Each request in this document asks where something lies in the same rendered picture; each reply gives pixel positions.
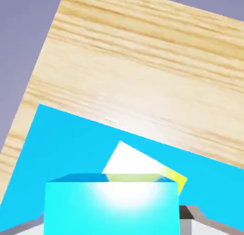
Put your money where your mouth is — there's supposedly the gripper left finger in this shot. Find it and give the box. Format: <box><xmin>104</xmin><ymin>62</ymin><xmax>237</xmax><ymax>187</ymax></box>
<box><xmin>0</xmin><ymin>212</ymin><xmax>45</xmax><ymax>235</ymax></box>

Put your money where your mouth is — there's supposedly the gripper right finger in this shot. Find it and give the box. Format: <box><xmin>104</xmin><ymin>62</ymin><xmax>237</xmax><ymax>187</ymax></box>
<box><xmin>179</xmin><ymin>205</ymin><xmax>244</xmax><ymax>235</ymax></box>

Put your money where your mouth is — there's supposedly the small cyan cube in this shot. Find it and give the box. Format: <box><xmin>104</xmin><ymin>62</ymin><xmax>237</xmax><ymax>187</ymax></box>
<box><xmin>43</xmin><ymin>173</ymin><xmax>181</xmax><ymax>235</ymax></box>

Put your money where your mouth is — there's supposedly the small yellow cube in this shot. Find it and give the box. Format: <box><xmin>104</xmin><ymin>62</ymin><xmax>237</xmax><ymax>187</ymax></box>
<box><xmin>102</xmin><ymin>140</ymin><xmax>188</xmax><ymax>196</ymax></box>

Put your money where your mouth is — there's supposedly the large blue box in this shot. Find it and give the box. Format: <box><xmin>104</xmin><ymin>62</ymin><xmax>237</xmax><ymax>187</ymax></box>
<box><xmin>0</xmin><ymin>103</ymin><xmax>244</xmax><ymax>233</ymax></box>

